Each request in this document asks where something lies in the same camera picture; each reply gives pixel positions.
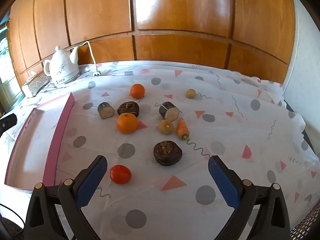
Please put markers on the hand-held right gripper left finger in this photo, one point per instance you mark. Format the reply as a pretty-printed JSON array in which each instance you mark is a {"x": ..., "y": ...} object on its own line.
[{"x": 92, "y": 182}]

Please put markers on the white patterned tablecloth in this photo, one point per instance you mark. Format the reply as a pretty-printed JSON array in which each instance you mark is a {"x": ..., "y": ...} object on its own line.
[{"x": 225, "y": 135}]

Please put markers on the ornate silver tissue box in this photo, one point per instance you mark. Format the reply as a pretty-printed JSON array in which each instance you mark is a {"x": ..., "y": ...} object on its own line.
[{"x": 35, "y": 83}]

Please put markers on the kettle power base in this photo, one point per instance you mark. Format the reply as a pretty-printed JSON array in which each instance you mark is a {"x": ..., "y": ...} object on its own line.
[{"x": 67, "y": 83}]

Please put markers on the large dark log piece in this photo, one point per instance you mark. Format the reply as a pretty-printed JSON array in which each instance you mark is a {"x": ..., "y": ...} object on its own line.
[{"x": 169, "y": 110}]

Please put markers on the white ceramic electric kettle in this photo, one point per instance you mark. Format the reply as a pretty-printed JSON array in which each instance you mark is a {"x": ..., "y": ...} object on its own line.
[{"x": 61, "y": 66}]

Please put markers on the orange carrot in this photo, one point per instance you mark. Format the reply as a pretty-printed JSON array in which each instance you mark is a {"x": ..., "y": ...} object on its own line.
[{"x": 182, "y": 129}]

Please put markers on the round tan potato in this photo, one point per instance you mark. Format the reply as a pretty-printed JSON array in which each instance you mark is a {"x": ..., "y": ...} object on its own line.
[{"x": 166, "y": 127}]

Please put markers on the small dark log piece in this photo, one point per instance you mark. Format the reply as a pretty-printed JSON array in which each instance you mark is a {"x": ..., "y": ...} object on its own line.
[{"x": 106, "y": 110}]

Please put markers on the brown dotted mat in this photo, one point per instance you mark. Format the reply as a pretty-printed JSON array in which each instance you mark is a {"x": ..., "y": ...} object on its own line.
[{"x": 308, "y": 226}]

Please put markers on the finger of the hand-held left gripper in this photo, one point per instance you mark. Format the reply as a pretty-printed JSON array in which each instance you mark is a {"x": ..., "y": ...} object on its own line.
[{"x": 8, "y": 123}]

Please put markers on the large orange with stem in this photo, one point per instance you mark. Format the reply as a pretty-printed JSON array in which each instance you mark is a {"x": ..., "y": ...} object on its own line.
[{"x": 126, "y": 123}]

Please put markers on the small orange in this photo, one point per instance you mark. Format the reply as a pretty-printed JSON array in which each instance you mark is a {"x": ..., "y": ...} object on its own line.
[{"x": 137, "y": 90}]

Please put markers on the pink-rimmed tray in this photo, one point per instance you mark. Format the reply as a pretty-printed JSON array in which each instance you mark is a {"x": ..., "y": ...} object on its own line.
[{"x": 32, "y": 142}]

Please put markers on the small yellow-green round fruit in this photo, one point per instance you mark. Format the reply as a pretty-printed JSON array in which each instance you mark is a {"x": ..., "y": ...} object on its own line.
[{"x": 190, "y": 93}]

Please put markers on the red tomato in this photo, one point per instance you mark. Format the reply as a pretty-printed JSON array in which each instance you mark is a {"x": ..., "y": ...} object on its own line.
[{"x": 120, "y": 174}]

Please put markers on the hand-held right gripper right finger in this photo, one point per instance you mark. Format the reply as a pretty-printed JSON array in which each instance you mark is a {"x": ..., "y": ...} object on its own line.
[{"x": 223, "y": 182}]

